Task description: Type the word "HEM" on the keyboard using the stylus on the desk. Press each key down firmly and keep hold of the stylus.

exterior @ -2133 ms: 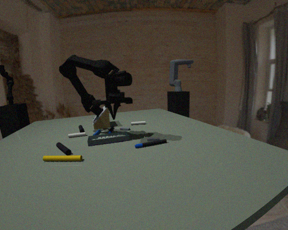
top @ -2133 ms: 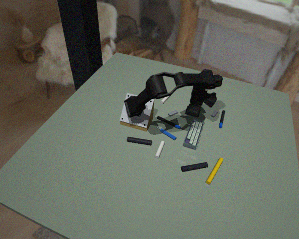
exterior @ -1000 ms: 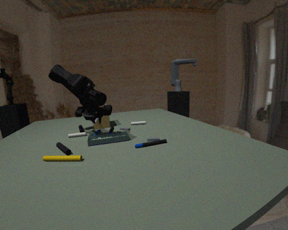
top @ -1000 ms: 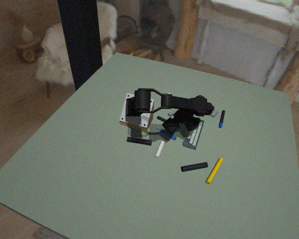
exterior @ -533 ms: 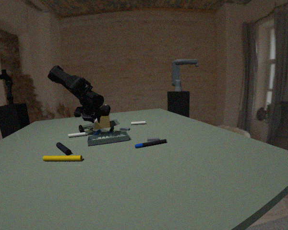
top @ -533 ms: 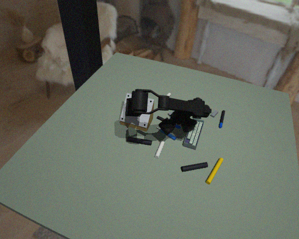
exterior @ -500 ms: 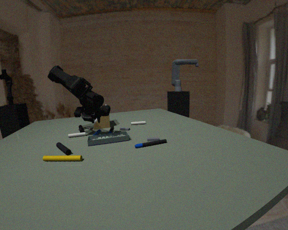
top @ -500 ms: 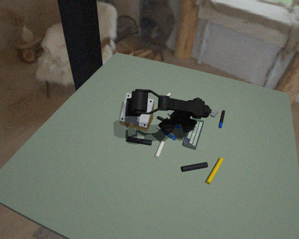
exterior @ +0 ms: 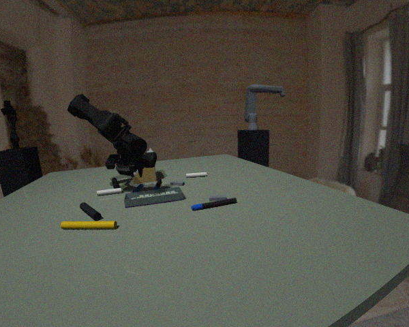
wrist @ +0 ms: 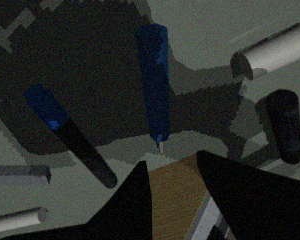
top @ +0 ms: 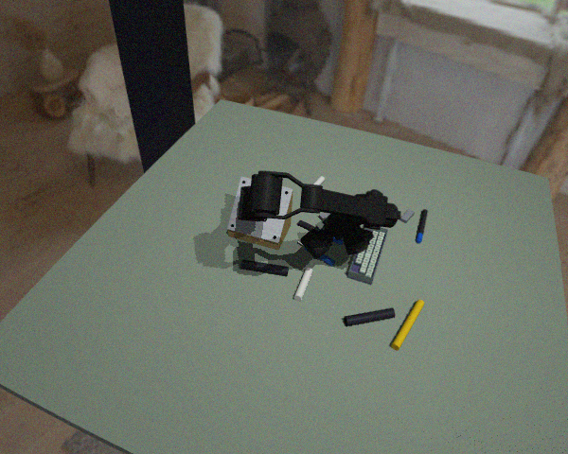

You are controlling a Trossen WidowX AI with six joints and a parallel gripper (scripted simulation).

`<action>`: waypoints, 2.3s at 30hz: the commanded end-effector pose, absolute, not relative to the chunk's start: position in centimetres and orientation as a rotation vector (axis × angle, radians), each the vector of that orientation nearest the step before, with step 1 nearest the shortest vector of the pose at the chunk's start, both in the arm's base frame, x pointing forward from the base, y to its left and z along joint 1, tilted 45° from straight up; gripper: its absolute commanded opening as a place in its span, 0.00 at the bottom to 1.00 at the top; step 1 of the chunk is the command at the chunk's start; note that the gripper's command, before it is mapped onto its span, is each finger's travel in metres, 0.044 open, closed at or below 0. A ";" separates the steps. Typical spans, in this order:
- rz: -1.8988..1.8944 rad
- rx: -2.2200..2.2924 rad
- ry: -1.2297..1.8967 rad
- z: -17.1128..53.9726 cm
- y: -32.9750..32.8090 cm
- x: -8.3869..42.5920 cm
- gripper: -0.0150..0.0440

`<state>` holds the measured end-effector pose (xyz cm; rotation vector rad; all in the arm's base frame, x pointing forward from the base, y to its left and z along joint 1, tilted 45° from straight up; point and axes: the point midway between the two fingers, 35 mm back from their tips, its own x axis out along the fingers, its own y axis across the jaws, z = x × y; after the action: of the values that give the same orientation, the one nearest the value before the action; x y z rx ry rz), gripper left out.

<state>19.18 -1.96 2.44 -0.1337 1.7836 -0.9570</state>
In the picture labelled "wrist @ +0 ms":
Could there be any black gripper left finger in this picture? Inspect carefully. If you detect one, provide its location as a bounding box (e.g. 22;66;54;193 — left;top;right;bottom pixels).
0;160;152;240

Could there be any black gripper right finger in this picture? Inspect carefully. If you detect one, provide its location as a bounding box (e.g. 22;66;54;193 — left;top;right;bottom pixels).
196;150;300;240

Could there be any blue octagonal prism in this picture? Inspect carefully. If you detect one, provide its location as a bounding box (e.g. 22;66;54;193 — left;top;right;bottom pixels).
135;23;170;153

